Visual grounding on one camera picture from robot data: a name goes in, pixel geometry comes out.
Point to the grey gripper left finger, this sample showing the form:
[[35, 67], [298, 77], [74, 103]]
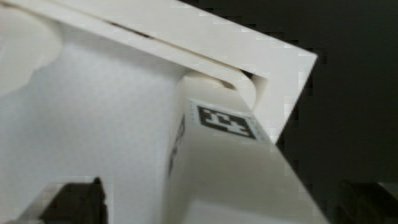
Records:
[[74, 207]]

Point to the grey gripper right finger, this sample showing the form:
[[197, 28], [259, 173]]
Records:
[[369, 203]]

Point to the white desk leg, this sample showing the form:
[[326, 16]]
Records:
[[232, 184], [31, 46]]

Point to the white desk top tray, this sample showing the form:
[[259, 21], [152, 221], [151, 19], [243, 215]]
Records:
[[85, 127]]

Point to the white front fence bar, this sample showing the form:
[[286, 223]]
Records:
[[225, 42]]

